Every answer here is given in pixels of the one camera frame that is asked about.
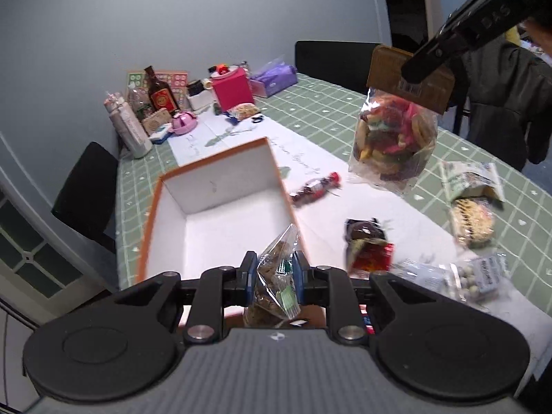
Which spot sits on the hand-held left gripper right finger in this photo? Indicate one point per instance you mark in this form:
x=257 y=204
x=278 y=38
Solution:
x=299 y=280

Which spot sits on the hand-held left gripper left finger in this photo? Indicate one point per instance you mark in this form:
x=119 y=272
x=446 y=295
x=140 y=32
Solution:
x=252 y=280

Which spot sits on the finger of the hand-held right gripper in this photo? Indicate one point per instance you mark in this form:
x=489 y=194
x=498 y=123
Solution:
x=431 y=58

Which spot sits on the clear bag of brown cookies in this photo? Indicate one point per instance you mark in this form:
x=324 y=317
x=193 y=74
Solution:
x=271 y=276

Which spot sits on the red snack packet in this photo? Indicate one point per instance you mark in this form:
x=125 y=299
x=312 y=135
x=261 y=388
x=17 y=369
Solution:
x=371 y=259

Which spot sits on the colourful snack bag brown header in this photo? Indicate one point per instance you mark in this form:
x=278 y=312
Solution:
x=392 y=138

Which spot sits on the white box with orange edge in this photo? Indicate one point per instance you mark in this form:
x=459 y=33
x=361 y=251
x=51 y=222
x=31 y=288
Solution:
x=224 y=189

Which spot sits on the white and blue snack packet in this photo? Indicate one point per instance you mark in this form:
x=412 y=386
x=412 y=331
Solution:
x=422 y=274

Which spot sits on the round cracker packet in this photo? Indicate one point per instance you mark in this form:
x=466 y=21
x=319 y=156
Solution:
x=472 y=222

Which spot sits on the person's right forearm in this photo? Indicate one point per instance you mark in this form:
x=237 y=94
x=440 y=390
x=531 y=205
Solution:
x=542 y=34

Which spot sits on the dark jacket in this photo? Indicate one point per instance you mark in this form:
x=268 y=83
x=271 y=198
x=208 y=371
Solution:
x=500 y=95

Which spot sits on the dark chocolate snack packet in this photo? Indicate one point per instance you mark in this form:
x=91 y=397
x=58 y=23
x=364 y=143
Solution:
x=364 y=229

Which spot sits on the dark red candy packet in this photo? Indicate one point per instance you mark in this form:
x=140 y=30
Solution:
x=312 y=189

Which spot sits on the black chair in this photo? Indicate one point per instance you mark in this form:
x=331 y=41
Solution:
x=86 y=194
x=332 y=62

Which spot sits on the green and white snack packet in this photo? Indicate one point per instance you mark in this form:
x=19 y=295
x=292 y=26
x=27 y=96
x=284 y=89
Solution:
x=470 y=177

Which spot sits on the white paper table runner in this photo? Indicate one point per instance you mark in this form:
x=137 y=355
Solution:
x=258 y=138

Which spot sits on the purple tissue pack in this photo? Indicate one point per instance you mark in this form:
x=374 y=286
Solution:
x=274 y=80

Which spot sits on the clear bag of nuts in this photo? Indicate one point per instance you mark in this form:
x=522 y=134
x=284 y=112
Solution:
x=242 y=111

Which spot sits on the pink round container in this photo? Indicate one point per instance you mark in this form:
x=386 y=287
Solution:
x=184 y=123

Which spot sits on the small blue and white box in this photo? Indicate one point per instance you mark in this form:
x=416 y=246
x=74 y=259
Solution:
x=161 y=133

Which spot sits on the clear packet of white balls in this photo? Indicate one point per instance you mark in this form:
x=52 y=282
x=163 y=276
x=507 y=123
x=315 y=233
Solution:
x=476 y=280

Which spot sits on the small wooden radio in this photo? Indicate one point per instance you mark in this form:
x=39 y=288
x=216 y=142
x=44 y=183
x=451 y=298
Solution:
x=156 y=121

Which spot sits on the pink square box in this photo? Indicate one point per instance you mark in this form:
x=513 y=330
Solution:
x=233 y=90

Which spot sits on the white water bottle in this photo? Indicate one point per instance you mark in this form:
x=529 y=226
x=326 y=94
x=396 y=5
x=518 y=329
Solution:
x=129 y=131

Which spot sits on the small black jar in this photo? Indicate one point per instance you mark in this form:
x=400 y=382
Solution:
x=195 y=86

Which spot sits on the brown glass bottle red label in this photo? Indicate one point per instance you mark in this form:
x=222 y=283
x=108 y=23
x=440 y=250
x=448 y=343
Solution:
x=161 y=95

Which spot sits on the small red toy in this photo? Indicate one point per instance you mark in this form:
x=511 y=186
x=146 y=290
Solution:
x=222 y=69

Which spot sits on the board with round dots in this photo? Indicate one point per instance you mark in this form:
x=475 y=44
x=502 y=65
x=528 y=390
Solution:
x=177 y=84

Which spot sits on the clear plastic bottle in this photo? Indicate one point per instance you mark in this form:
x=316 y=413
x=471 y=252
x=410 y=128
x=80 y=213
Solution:
x=137 y=101

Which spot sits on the door with glass panels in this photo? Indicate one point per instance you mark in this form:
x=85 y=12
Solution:
x=30 y=250

